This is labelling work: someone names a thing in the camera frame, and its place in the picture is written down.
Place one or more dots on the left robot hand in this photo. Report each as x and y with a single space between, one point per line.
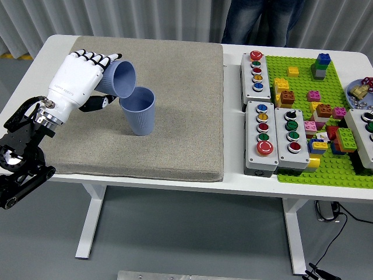
75 81

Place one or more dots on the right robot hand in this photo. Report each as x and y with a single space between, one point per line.
320 275

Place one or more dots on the blue ribbed plastic cup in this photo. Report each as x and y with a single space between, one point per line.
140 122
123 78

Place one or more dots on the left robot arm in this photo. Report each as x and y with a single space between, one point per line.
23 140

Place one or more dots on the white table leg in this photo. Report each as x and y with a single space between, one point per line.
90 218
294 233

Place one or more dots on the power adapter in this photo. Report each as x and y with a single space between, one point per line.
325 211

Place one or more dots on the white curtain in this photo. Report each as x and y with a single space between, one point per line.
145 17

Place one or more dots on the grey-brown fabric mat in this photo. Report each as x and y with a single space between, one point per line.
175 116

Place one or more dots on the yellow round brick stack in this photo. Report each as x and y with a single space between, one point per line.
313 161

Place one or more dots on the grey box, black knob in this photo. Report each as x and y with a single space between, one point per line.
291 160

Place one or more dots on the blue and yellow brick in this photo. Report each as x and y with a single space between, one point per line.
316 147

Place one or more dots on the green brick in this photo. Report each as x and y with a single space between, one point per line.
346 138

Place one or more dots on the red brick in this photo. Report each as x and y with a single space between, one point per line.
331 132

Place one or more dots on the pink brick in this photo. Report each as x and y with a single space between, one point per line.
309 126
313 96
339 113

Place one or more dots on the grey button box, black base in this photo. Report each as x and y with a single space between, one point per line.
361 131

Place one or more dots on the grey box, large red mushroom button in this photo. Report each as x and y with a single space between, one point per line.
252 131

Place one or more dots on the brown brick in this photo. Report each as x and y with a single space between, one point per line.
324 111
287 97

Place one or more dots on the person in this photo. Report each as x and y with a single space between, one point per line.
247 20

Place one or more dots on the grey box, round red top button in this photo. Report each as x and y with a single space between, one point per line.
263 94

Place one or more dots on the brass fitting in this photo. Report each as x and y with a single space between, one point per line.
359 91

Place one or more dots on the blue plate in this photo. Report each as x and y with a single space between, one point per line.
352 87

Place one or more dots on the small yellow brick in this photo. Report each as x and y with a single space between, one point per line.
293 72

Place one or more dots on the blue green grey brick tower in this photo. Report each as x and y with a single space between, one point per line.
320 70

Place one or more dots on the green brick baseplate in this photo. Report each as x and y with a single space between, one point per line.
303 62

